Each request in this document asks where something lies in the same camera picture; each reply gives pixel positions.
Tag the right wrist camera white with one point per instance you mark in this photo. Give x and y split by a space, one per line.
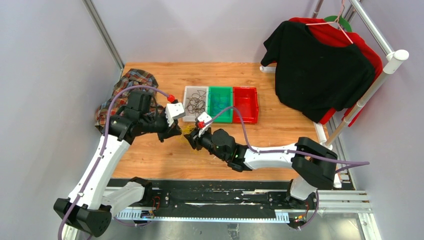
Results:
203 123

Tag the red t-shirt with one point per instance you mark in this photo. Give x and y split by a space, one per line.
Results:
364 49

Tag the pink clothes hanger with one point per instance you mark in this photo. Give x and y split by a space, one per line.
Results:
335 22

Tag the black t-shirt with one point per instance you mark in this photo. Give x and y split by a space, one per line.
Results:
319 70

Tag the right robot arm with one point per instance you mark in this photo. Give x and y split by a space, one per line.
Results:
314 163

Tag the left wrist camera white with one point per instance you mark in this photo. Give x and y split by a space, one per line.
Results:
173 112

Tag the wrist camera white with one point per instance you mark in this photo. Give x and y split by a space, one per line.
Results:
173 112
203 123

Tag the green clothes hanger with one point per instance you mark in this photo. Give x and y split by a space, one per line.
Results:
341 21

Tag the plaid flannel shirt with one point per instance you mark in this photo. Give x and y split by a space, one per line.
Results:
133 77

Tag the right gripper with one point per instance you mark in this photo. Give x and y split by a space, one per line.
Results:
196 141

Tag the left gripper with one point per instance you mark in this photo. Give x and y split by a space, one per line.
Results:
169 131

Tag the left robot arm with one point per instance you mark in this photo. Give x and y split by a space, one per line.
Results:
87 208

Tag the white plastic bin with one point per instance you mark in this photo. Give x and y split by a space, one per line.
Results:
195 102

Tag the green plastic bin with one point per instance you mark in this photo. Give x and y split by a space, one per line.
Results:
219 98

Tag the white clothes rack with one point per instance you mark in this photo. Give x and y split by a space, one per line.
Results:
395 58

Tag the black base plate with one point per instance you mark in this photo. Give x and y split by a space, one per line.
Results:
222 199

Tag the red plastic bin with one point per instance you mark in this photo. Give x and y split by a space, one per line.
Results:
245 99

